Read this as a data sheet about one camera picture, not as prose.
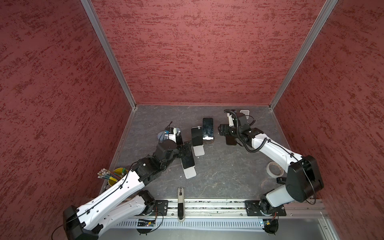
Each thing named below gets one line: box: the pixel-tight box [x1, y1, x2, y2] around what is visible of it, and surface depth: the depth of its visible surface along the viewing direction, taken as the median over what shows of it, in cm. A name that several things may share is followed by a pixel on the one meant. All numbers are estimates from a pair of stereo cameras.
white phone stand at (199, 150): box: [193, 144, 205, 157], surface depth 96 cm
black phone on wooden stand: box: [202, 117, 214, 141], surface depth 97 cm
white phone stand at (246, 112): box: [239, 110, 250, 120], surface depth 106 cm
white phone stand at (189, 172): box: [181, 161, 197, 179], surface depth 87 cm
